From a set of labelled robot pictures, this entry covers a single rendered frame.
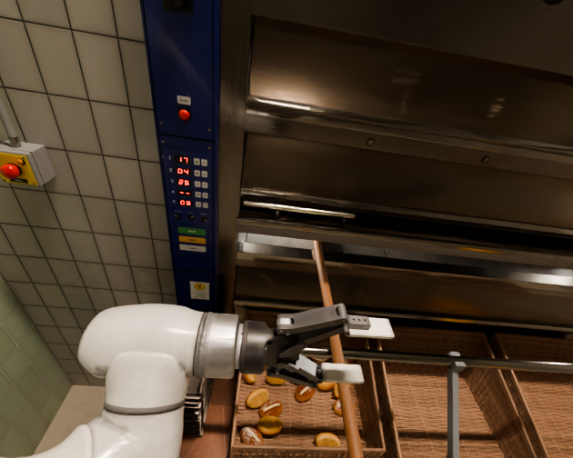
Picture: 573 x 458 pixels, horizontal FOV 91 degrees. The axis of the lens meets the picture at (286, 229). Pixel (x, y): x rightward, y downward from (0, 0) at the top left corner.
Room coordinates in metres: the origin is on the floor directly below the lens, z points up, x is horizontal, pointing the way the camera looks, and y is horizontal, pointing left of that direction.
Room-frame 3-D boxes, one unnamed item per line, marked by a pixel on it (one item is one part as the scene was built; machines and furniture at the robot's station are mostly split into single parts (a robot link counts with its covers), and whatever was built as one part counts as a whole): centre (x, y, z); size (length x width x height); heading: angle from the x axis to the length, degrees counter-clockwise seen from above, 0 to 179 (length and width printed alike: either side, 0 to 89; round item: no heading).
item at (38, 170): (0.65, 0.76, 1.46); 0.10 x 0.07 x 0.10; 97
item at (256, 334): (0.24, -0.01, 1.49); 0.09 x 0.07 x 0.08; 98
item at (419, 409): (0.63, -0.78, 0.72); 0.56 x 0.49 x 0.28; 98
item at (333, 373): (0.26, -0.14, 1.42); 0.07 x 0.03 x 0.01; 98
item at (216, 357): (0.23, 0.06, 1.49); 0.09 x 0.06 x 0.09; 8
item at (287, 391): (0.58, -0.20, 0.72); 0.56 x 0.49 x 0.28; 98
